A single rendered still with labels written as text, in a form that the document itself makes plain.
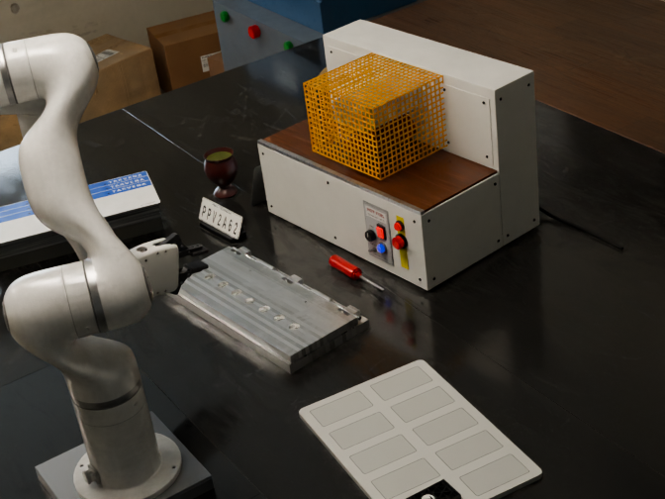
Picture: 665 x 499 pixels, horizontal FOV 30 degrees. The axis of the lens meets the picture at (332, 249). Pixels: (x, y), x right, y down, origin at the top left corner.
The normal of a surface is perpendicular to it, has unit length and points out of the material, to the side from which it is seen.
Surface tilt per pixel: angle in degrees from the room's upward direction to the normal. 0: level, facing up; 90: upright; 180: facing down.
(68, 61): 51
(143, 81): 87
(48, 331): 93
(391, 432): 0
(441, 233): 90
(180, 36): 0
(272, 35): 90
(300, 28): 0
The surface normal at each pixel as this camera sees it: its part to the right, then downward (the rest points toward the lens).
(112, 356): 0.33, -0.66
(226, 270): -0.12, -0.85
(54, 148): 0.39, -0.17
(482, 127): -0.76, 0.41
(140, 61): 0.66, 0.24
